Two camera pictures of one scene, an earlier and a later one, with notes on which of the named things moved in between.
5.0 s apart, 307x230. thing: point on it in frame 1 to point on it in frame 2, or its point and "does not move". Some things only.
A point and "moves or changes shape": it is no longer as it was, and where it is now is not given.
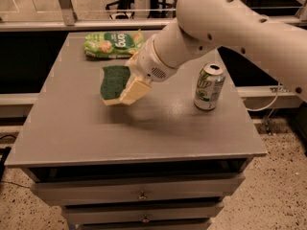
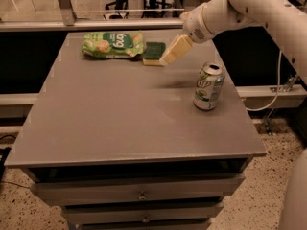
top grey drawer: (150, 190) does not move
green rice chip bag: (113, 45) does not move
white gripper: (149, 62) to (194, 27)
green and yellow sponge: (113, 80) moves or changes shape
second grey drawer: (143, 212) does not move
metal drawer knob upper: (142, 195) does not move
